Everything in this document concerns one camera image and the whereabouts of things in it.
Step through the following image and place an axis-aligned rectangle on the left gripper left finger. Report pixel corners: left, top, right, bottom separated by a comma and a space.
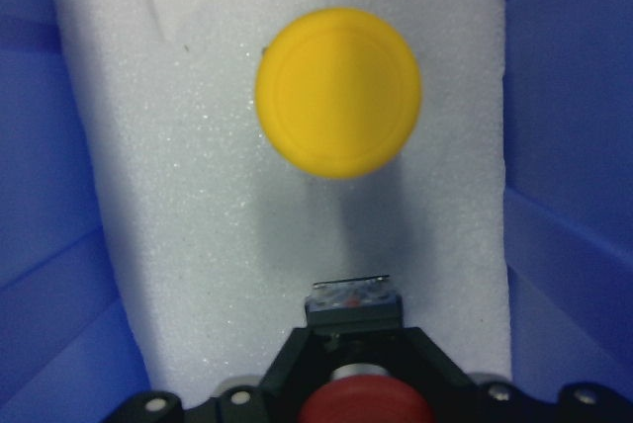
111, 328, 317, 422

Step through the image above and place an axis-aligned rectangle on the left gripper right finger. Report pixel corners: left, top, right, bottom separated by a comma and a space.
395, 327, 632, 422

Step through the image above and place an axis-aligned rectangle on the red push button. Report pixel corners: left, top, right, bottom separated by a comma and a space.
298, 276, 435, 422

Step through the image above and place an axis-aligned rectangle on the yellow push button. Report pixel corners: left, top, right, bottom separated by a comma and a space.
254, 7, 422, 179

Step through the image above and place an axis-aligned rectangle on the left white foam pad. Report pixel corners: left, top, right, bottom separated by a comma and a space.
54, 0, 511, 406

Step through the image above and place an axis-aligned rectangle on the left blue plastic bin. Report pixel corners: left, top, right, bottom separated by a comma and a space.
1, 0, 632, 422

